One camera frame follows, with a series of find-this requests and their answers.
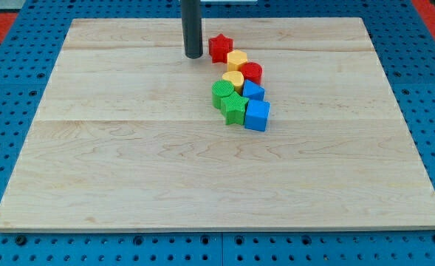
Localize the green star block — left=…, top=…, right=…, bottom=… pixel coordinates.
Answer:
left=220, top=92, right=249, bottom=126

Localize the red star block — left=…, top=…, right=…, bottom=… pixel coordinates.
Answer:
left=208, top=34, right=233, bottom=63

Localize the blue cube block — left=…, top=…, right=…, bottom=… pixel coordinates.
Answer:
left=244, top=100, right=270, bottom=132

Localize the green cylinder block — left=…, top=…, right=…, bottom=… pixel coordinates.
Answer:
left=211, top=80, right=234, bottom=109

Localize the blue triangle block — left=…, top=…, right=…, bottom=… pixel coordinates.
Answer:
left=242, top=80, right=265, bottom=101

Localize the yellow heart block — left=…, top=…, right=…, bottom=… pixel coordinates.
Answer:
left=222, top=70, right=244, bottom=95

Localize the red cylinder block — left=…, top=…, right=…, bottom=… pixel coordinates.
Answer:
left=240, top=62, right=263, bottom=85

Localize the yellow hexagon block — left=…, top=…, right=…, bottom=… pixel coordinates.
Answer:
left=227, top=50, right=248, bottom=72

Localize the light wooden board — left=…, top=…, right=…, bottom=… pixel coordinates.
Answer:
left=0, top=18, right=435, bottom=233

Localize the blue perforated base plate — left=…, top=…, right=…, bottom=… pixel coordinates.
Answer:
left=0, top=1, right=435, bottom=265

